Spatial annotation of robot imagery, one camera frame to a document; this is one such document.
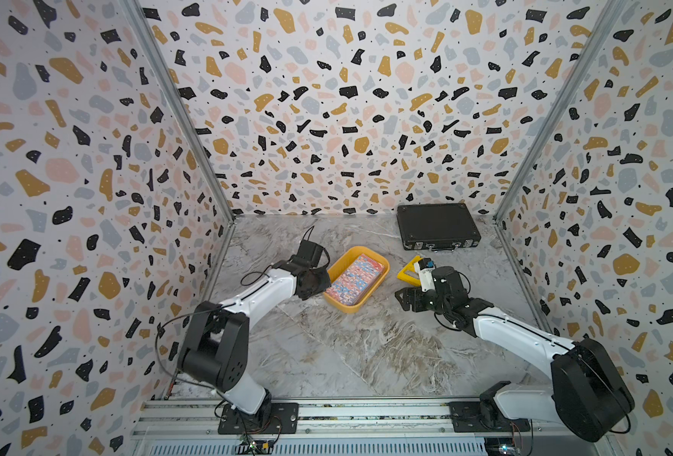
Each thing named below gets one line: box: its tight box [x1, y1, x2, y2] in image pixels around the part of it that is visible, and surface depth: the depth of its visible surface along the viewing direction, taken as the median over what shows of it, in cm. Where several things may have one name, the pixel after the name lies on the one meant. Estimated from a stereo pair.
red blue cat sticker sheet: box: [325, 253, 385, 306], surface depth 97 cm
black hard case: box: [396, 202, 482, 251], surface depth 122 cm
